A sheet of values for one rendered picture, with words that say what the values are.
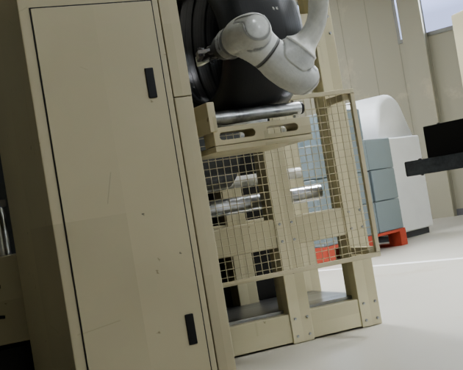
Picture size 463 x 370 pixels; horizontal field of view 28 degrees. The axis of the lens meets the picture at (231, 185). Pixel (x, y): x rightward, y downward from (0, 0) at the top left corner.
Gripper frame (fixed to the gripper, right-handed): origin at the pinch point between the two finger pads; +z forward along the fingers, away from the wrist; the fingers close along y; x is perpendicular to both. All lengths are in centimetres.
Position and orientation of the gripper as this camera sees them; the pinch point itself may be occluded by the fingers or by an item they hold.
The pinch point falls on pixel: (202, 59)
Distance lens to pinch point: 281.0
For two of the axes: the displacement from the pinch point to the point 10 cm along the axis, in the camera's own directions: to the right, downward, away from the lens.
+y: -9.1, 1.4, -4.0
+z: -3.9, 0.8, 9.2
